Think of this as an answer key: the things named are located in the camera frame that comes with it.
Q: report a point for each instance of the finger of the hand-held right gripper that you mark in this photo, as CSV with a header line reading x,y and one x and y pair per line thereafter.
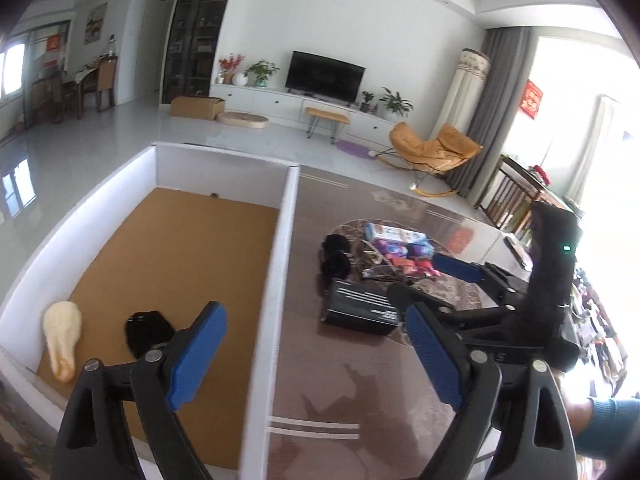
x,y
400,293
456,268

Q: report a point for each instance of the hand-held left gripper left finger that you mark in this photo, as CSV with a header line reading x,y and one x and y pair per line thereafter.
x,y
200,350

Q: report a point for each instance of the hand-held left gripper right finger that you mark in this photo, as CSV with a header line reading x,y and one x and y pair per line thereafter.
x,y
435,355

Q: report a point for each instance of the red snack packet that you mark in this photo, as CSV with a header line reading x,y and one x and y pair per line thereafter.
x,y
412,266

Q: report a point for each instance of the black rectangular box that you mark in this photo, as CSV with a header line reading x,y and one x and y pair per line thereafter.
x,y
357,307

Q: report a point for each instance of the large rhinestone hair clip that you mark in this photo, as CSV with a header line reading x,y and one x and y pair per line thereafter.
x,y
373,256

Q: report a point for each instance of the white and blue carton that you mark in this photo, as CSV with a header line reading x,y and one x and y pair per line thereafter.
x,y
387,234

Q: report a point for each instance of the white cardboard box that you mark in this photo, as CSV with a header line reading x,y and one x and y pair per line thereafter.
x,y
165,170

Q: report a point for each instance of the person's right forearm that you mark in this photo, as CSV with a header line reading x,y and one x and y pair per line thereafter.
x,y
605,425

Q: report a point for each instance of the brown patterned glass desktop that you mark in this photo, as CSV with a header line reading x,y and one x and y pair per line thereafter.
x,y
320,375

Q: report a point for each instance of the red paper slip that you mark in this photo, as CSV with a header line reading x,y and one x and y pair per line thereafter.
x,y
460,240

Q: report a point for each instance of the black lace-trimmed pouch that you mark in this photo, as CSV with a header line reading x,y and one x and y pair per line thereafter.
x,y
147,330

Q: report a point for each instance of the dark wooden slatted chair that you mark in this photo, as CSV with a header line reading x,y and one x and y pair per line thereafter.
x,y
505,190

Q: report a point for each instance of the orange rocking chair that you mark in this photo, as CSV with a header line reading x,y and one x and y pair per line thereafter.
x,y
425,147

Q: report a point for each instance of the cream plush toy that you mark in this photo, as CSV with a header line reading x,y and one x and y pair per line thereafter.
x,y
62,330

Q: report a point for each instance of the purple floor mat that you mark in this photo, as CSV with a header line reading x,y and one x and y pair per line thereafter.
x,y
352,150

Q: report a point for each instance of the grey curtain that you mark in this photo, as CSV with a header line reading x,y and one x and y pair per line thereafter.
x,y
505,110

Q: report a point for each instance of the red window decoration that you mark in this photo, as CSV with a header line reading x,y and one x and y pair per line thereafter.
x,y
531,99

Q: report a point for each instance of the long-leaf potted plant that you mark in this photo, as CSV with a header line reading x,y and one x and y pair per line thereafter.
x,y
395,104

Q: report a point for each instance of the standing air conditioner with cover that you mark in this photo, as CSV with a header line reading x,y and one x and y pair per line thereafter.
x,y
467,90

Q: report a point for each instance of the small dark potted plant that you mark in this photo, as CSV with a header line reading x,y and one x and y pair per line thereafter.
x,y
367,100

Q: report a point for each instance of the wooden bench with metal legs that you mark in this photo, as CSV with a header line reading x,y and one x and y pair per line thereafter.
x,y
326,114

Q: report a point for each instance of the white television cabinet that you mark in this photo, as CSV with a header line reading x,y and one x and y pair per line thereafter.
x,y
280,105

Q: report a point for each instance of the black flat television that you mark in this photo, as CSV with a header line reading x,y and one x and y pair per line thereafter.
x,y
325,77

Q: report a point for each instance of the beige oval pet bed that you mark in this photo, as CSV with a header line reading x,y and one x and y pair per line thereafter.
x,y
242,120

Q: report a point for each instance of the brown cardboard box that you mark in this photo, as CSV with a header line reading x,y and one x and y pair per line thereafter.
x,y
195,107

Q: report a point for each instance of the leafy green potted plant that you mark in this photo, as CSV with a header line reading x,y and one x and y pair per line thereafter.
x,y
261,71

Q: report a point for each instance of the round white vase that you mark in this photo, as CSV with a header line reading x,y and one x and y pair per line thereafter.
x,y
240,80

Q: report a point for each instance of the vase with red flowers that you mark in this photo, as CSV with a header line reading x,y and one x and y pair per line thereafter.
x,y
229,66

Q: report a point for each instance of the wooden dining chair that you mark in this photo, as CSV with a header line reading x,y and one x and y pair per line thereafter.
x,y
46,97
106,80

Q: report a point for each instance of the wooden dining table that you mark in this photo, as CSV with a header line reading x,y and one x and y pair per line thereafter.
x,y
80,77

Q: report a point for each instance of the white door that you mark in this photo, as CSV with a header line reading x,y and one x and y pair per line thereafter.
x,y
150,50

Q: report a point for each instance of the tall dark display cabinet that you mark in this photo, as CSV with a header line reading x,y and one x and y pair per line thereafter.
x,y
197,35

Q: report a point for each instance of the clear glass bottle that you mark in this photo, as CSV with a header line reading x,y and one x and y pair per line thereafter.
x,y
110,46

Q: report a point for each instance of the red door poster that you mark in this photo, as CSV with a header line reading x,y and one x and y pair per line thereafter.
x,y
54,49

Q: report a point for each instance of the framed wall painting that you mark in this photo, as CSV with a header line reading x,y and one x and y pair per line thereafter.
x,y
96,22

